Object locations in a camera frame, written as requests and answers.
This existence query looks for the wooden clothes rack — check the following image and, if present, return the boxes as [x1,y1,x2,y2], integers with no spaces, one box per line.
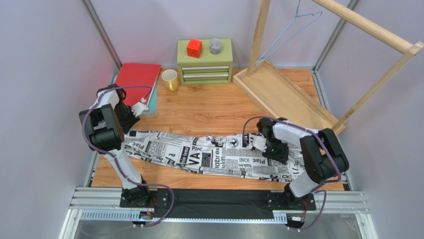
[232,0,424,134]

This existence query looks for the blue wire hanger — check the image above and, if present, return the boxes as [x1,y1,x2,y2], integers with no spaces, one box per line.
[255,0,323,67]

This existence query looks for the clear glass jar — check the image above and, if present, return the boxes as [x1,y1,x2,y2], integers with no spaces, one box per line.
[209,38,222,55]

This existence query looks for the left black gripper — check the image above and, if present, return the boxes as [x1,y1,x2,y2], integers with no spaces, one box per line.
[114,101,141,134]

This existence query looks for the red cube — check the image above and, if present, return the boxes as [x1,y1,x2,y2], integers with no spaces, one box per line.
[186,39,203,58]

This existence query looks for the red board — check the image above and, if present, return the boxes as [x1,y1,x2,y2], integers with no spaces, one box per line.
[114,63,161,106]

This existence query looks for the purple cable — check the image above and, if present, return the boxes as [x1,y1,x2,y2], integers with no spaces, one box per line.
[81,85,175,229]
[242,116,342,232]

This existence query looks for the yellow mug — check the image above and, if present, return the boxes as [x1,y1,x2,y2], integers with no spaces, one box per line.
[161,69,178,92]

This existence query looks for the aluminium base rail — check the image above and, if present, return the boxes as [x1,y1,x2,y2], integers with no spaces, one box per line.
[69,187,378,239]

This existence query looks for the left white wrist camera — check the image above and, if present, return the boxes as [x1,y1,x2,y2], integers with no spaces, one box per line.
[131,98,150,117]

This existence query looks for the teal cutting board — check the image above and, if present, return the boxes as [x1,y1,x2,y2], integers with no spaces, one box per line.
[113,74,157,115]

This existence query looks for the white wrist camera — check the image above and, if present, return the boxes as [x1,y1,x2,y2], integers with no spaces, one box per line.
[131,98,150,117]
[249,135,267,152]

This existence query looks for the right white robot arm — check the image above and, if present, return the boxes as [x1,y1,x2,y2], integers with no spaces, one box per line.
[253,118,349,209]

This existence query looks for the newspaper print trousers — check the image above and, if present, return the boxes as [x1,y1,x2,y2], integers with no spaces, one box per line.
[125,129,305,183]

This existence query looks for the green drawer cabinet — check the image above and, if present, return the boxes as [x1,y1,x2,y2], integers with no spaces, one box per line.
[177,38,233,85]

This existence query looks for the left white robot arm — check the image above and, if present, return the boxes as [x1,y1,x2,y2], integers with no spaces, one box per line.
[79,84,152,207]

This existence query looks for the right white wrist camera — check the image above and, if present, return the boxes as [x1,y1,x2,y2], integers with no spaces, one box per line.
[249,135,267,152]

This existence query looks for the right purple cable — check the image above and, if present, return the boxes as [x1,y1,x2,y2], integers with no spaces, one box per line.
[242,116,342,232]

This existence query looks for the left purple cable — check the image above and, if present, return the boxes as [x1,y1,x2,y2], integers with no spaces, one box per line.
[81,85,175,229]

